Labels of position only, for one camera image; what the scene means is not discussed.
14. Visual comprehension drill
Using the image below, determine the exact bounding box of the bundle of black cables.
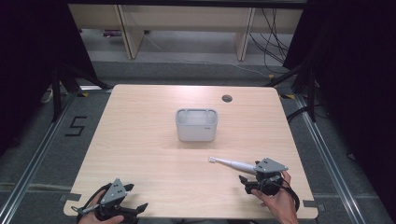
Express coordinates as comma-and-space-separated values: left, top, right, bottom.
247, 7, 291, 75

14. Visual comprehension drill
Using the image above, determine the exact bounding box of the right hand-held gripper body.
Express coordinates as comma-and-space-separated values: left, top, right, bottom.
253, 157, 290, 197

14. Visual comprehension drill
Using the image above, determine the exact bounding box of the grey tape strip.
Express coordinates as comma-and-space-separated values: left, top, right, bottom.
59, 192, 83, 203
302, 199, 327, 213

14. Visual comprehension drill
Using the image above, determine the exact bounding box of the grey plastic holder box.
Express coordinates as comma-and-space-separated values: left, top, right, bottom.
175, 107, 219, 143

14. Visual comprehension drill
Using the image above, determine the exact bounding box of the black curtain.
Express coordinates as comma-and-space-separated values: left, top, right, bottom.
282, 0, 396, 217
0, 0, 98, 157

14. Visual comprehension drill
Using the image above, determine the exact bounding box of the person's right hand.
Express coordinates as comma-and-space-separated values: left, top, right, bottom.
250, 170, 301, 224

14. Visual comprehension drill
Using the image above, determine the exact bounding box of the person's left hand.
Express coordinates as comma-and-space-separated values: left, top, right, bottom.
78, 189, 125, 224

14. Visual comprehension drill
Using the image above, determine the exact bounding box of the white electric toothbrush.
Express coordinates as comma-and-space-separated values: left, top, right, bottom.
208, 156, 260, 175

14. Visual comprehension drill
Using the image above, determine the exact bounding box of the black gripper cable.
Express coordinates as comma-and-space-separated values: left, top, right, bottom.
70, 182, 112, 222
260, 176, 302, 214

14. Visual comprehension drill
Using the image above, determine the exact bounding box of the metal floor rail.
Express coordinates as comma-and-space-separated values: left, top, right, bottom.
0, 91, 79, 220
294, 92, 367, 224

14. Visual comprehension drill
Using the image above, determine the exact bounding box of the black metal stand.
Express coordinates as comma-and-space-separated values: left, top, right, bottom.
263, 63, 319, 123
50, 61, 112, 123

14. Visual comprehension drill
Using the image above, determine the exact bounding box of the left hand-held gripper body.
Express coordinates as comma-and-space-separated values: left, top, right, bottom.
78, 177, 139, 224

